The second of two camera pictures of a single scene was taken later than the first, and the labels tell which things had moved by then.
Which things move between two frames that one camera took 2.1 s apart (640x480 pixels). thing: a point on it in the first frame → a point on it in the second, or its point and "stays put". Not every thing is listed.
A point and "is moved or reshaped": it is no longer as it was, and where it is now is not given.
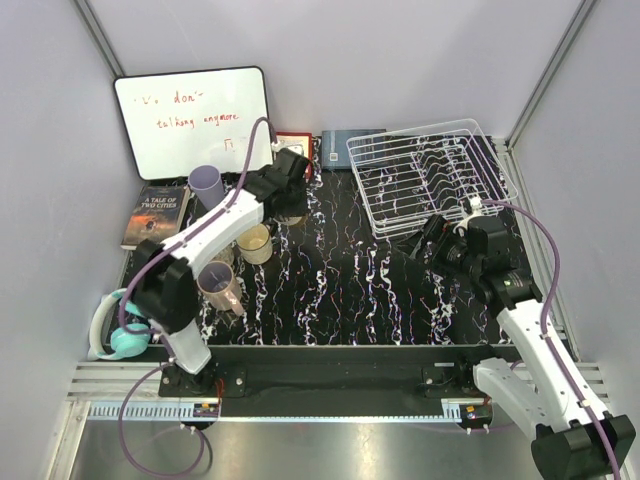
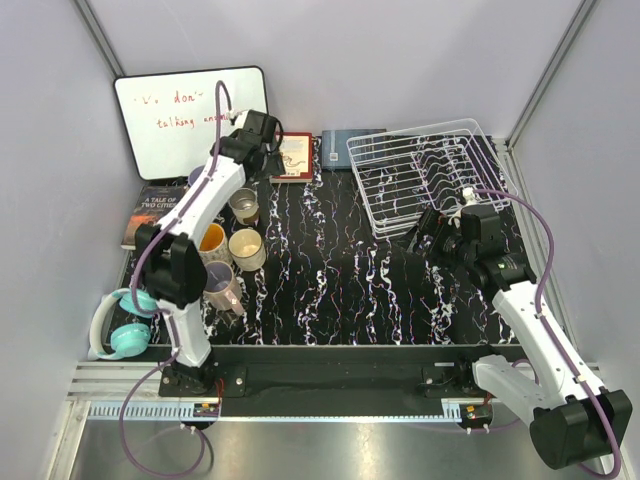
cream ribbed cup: [255, 244] is moved or reshaped
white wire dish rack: [408, 176] stays put
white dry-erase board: [177, 121] stays put
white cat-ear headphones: [128, 340] stays put
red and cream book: [299, 142] stays put
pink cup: [218, 287] stays put
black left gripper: [300, 208] → [275, 166]
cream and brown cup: [299, 221] is moved or reshaped
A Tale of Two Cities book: [158, 213] stays put
